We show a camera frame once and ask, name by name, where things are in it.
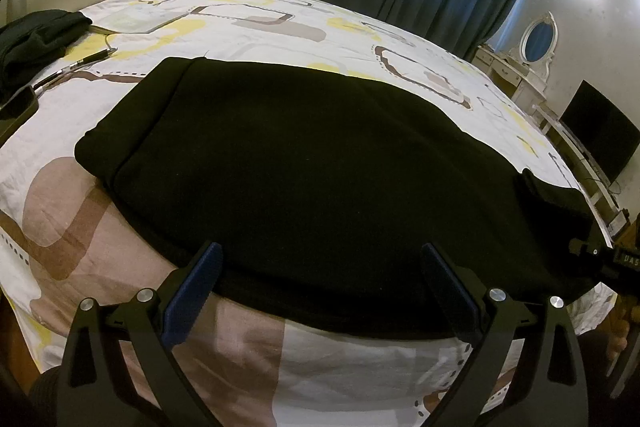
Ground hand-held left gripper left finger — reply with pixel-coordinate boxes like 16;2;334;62
60;241;226;427

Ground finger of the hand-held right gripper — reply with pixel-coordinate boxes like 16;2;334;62
569;238;613;261

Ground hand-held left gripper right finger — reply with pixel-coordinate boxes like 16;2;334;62
420;242;586;427

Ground black pants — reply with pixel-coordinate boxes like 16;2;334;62
74;57;608;340

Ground white television stand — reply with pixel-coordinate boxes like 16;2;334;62
532;104;626;235

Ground black television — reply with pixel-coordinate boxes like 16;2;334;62
560;79;640;185

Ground white vanity dresser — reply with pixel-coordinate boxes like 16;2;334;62
472;44;548;108

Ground white oval vanity mirror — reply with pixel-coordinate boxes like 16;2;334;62
520;12;559;68

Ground black phone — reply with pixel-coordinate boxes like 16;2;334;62
0;87;40;121

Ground black pen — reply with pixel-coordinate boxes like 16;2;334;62
35;48;119;90

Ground patterned white bed sheet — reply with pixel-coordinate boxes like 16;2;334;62
0;0;613;427

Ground dark folded cloth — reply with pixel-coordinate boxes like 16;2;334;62
0;9;93;100

